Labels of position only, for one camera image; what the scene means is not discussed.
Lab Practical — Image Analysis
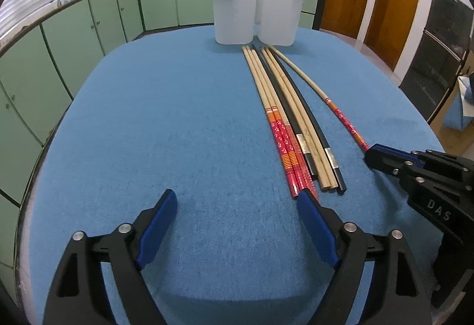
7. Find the plain wooden chopstick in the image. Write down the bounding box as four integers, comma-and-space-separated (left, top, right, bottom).
261, 48, 329, 189
267, 47, 337, 188

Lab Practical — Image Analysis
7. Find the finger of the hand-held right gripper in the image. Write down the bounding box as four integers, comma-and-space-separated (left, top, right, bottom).
364, 143, 427, 197
409, 149, 474, 178

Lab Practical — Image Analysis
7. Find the red patterned wooden chopstick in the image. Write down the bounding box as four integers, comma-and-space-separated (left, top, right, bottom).
270, 46, 369, 152
242, 46, 300, 198
249, 47, 315, 196

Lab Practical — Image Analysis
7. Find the black glass cabinet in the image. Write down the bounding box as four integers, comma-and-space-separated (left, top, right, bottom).
399, 0, 474, 125

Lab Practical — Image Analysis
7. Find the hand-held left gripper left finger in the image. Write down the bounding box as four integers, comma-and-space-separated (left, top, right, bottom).
42, 189, 178, 325

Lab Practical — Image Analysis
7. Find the white plastic container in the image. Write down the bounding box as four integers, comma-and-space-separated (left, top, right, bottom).
255, 0, 307, 47
210, 0, 256, 45

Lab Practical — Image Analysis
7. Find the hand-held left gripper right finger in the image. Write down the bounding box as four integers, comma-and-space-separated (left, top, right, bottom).
296, 189, 434, 325

